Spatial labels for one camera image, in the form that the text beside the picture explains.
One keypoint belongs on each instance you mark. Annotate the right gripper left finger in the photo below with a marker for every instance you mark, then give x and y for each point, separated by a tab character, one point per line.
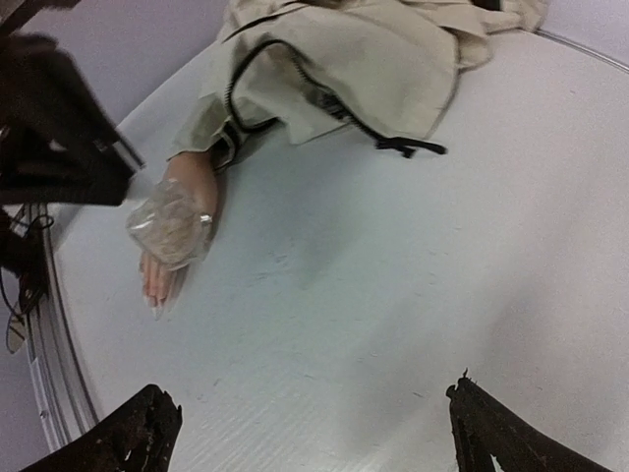
140	435

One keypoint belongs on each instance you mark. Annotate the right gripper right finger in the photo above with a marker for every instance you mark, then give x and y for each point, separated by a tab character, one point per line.
490	437

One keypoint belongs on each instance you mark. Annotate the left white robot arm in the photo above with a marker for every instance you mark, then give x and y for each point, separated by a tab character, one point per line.
57	144

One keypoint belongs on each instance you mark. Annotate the mannequin hand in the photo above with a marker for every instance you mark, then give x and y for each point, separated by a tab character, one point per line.
195	171

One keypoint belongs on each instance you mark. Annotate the beige jacket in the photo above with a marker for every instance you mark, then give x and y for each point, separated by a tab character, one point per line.
389	68

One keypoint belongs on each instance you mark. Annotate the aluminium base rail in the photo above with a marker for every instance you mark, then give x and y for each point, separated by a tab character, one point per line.
64	405

